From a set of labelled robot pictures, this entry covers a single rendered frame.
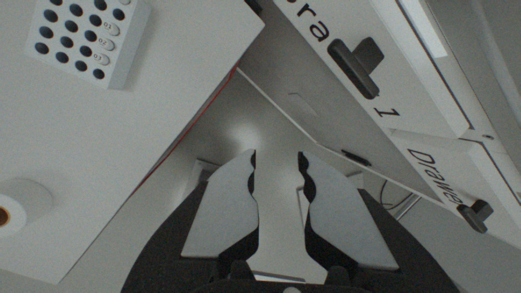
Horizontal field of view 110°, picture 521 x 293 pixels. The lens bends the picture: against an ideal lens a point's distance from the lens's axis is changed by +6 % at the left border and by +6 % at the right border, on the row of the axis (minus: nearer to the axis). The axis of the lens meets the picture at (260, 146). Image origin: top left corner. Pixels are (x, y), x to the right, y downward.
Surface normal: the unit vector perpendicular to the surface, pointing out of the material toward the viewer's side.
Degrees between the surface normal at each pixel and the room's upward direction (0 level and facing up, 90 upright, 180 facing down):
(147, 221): 0
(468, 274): 90
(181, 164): 0
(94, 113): 0
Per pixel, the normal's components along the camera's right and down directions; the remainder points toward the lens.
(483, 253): -0.71, -0.63
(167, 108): 0.20, 0.26
